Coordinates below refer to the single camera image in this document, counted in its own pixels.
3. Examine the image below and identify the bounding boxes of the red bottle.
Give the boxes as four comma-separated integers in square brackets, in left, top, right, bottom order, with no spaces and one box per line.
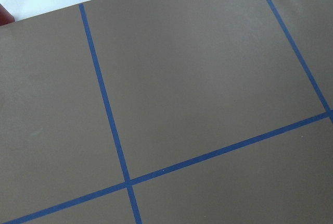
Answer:
[0,4,15,26]

